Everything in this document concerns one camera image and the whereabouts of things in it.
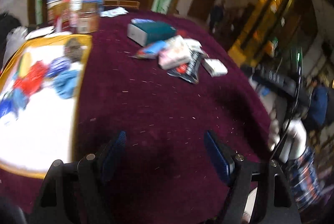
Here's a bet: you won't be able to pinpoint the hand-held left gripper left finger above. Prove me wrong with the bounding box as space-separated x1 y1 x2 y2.
31 130 127 224

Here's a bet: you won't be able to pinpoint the small white dotted tissue pack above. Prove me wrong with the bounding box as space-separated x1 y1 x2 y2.
202 58 228 77

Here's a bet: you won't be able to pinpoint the red plastic bag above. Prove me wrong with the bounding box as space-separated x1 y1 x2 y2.
13 61 49 95

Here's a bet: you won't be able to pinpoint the yellow rimmed white box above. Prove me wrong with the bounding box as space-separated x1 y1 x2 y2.
0 34 93 179

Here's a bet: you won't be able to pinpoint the light blue knitted cloth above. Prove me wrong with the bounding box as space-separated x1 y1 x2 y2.
10 88 29 112
53 70 81 99

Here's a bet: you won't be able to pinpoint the white printed papers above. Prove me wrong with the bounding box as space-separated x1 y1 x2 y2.
100 6 128 18

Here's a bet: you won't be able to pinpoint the white plastic bag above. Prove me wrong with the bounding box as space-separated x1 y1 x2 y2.
5 26 28 63

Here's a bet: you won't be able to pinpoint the black cable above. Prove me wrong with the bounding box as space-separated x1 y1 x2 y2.
271 47 304 158

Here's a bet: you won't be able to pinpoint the teal tissue pack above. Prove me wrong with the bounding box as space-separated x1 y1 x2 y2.
127 19 176 47

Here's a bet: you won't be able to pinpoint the brown label jar white sticker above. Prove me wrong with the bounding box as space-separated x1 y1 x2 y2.
69 0 101 34

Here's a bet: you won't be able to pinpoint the black bag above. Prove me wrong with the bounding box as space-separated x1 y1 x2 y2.
0 13 21 58

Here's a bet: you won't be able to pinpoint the blue white patterned bundle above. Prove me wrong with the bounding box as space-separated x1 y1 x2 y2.
47 57 71 77

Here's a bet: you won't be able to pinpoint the person's right hand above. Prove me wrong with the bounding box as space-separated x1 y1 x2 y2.
267 91 307 162

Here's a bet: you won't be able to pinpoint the pink tissue pack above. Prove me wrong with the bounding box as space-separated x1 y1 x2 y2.
158 36 192 70

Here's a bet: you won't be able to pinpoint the brown knitted sock bundle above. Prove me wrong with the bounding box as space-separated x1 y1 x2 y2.
64 39 88 61

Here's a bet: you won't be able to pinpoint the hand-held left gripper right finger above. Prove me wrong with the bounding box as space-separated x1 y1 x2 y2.
204 131 302 224

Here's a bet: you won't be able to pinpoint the person's right forearm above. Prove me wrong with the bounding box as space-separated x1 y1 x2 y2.
286 147 326 214

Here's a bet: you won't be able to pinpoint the blue wrapped packet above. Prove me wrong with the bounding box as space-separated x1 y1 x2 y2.
136 40 170 60

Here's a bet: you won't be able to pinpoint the white face mask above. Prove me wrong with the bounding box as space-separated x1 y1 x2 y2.
25 26 55 40

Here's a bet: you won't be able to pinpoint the brown label jar blue lid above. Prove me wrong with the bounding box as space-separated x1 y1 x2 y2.
42 0 71 29

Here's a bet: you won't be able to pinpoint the black snack packet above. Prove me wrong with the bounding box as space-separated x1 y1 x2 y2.
167 53 202 84

